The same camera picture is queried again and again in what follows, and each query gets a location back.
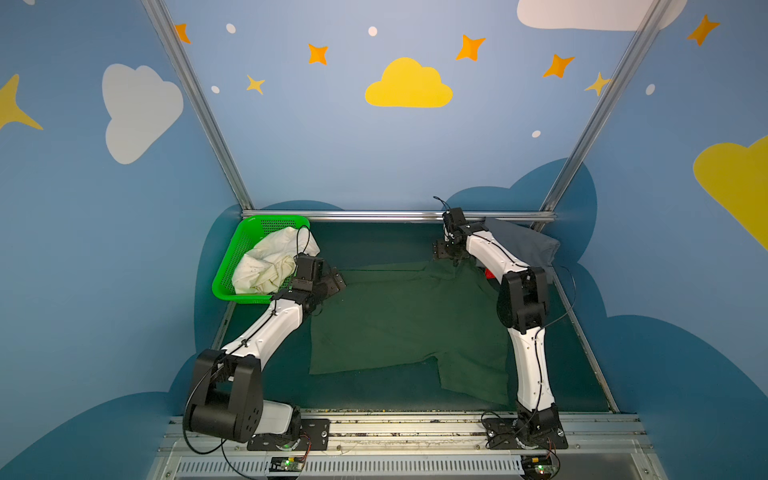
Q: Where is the cream white t-shirt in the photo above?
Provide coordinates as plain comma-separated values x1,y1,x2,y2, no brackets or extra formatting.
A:
232,227,320,295

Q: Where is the right diagonal aluminium post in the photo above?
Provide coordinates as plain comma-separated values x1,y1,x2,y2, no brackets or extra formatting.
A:
540,0,673,218

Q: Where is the horizontal aluminium back rail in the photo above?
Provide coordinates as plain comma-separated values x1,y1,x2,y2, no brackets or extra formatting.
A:
241,209,556,224

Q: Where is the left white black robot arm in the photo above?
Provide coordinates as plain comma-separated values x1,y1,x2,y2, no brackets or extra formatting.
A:
182,254,346,449

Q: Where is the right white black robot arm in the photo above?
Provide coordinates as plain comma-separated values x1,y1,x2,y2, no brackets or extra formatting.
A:
434,207,562,447

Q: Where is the left diagonal aluminium post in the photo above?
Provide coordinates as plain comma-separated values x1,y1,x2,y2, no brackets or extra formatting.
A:
141,0,253,211

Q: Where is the diagonal aluminium post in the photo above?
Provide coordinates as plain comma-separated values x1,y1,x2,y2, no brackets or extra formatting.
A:
141,0,253,211
540,0,673,218

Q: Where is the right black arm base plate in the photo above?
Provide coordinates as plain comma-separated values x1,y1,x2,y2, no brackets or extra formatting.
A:
480,416,569,451

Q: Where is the right small circuit board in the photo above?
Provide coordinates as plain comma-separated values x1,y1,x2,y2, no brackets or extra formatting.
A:
521,456,556,480

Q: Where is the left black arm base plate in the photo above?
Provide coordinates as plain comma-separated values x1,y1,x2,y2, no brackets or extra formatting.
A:
247,418,331,452

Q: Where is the aluminium front mounting rail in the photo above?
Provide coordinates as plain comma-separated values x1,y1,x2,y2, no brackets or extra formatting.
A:
147,410,666,479

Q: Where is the green plastic basket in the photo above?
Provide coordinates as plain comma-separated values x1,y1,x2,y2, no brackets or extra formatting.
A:
212,215,310,305

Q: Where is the left small circuit board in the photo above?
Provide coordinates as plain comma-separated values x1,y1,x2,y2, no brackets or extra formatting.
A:
269,457,305,474

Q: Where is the dark green t-shirt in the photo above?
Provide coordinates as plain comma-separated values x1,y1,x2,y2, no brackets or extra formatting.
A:
309,260,510,405

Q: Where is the small circuit board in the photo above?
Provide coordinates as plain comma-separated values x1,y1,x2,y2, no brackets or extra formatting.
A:
269,457,305,474
521,456,556,480

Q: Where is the folded grey t-shirt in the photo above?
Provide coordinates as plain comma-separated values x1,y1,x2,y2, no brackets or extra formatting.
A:
485,218,560,268

